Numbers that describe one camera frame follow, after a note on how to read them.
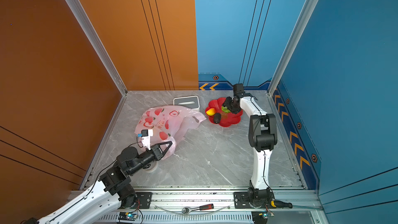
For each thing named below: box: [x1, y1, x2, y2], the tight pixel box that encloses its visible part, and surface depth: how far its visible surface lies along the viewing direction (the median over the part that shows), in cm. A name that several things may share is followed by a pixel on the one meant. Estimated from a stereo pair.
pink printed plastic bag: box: [134, 105, 207, 160], surface depth 92 cm
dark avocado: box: [213, 112, 222, 124], surface depth 101 cm
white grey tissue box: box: [173, 95, 201, 112], surface depth 111 cm
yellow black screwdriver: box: [270, 200, 293, 209], surface depth 72 cm
